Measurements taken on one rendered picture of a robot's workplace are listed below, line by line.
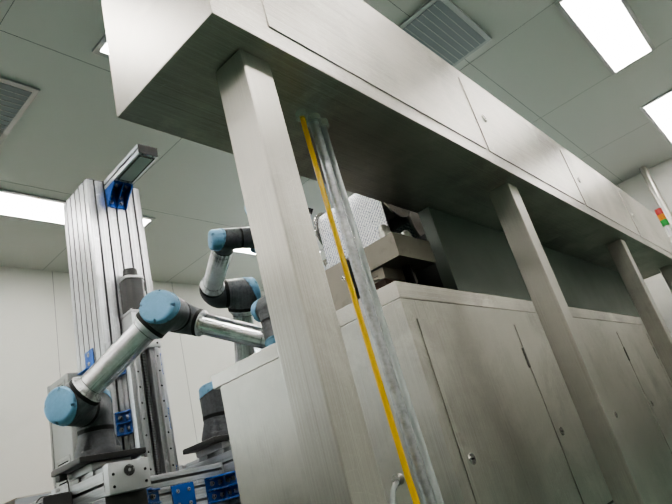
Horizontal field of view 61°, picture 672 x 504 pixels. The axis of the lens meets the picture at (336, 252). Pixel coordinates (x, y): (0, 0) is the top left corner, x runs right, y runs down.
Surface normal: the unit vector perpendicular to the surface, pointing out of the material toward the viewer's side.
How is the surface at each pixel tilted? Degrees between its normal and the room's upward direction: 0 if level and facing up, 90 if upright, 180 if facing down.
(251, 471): 90
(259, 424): 90
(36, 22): 180
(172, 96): 180
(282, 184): 90
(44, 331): 90
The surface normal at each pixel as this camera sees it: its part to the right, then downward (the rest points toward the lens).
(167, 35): -0.65, -0.12
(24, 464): 0.72, -0.43
